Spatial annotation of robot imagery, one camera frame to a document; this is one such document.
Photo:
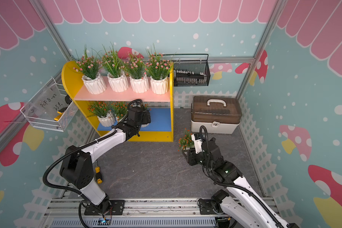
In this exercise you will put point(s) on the metal base rail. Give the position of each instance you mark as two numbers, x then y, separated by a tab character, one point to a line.
137	213

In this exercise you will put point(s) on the yellow handled screwdriver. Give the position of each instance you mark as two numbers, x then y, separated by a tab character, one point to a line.
99	177

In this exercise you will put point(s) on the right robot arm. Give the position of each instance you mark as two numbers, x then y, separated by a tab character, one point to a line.
238	199

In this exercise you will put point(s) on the brown lidded storage box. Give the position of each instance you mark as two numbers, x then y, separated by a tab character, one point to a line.
220	115

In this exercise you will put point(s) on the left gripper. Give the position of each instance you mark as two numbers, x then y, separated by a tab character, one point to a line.
146	118

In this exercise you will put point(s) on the pink flower pot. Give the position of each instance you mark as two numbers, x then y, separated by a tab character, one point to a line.
158	69
114	66
89	67
135	69

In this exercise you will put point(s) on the black wire mesh basket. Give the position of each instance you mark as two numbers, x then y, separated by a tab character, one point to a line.
190	69

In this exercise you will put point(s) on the yellow rack with coloured shelves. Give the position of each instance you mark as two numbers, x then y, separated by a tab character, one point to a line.
160	107

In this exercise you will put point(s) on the red flower pot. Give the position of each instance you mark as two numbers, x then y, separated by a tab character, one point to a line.
102	110
186	141
119	109
145	108

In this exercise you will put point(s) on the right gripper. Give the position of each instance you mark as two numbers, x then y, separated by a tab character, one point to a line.
192	154

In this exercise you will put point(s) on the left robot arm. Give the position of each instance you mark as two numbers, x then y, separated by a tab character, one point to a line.
77	163

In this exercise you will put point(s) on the white wire wall basket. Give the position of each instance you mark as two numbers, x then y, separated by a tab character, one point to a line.
44	106

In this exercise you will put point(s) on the yellow utility knife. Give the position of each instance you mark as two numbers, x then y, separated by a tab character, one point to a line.
57	118

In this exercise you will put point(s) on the black tape roll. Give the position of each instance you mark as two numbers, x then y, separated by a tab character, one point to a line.
68	99

